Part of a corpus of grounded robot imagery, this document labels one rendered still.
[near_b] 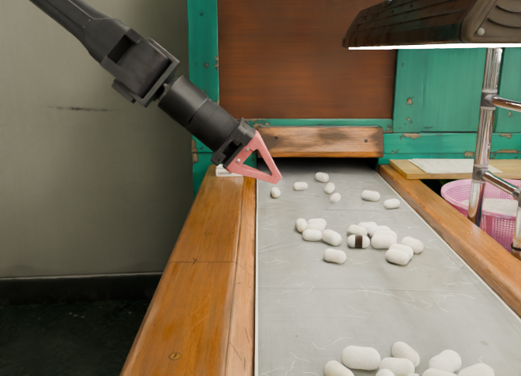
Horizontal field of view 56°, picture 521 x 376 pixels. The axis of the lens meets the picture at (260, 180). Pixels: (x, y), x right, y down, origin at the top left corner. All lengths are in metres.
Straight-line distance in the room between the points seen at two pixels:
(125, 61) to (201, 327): 0.37
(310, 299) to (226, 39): 0.74
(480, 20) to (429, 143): 0.85
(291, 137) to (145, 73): 0.54
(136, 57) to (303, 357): 0.44
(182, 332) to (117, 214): 1.62
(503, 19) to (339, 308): 0.35
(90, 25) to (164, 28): 1.25
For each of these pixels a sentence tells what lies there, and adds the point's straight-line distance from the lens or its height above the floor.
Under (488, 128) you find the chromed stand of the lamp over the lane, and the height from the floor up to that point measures 0.92.
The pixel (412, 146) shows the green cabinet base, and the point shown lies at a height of 0.81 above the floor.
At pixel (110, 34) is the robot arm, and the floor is 1.06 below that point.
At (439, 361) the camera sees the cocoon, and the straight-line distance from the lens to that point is 0.51.
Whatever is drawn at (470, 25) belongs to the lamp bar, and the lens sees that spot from 0.44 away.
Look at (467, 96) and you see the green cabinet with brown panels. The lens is 1.30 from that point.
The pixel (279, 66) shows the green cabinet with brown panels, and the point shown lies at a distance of 1.20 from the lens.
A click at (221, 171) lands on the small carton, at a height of 0.78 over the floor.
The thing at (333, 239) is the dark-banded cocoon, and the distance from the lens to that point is 0.77.
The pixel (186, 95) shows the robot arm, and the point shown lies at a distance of 0.69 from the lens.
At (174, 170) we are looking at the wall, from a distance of 2.03.
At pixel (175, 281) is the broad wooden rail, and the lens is 0.62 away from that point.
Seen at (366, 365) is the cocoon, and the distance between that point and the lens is 0.50.
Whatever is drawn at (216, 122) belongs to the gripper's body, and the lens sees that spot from 0.69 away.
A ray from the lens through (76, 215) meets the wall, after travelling 2.15.
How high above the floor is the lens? 1.03
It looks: 15 degrees down
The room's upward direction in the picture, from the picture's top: straight up
